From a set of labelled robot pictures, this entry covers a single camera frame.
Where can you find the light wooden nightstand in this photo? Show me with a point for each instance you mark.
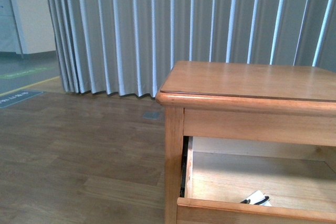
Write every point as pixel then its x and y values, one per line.
pixel 263 103

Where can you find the white charger block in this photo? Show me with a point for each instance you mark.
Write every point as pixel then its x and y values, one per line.
pixel 257 198

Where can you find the white cabinet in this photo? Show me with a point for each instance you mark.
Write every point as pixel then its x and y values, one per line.
pixel 26 28

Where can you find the wooden drawer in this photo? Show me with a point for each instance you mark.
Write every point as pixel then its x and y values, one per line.
pixel 219 173

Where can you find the grey pleated curtain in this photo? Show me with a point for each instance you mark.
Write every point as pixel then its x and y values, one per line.
pixel 130 46

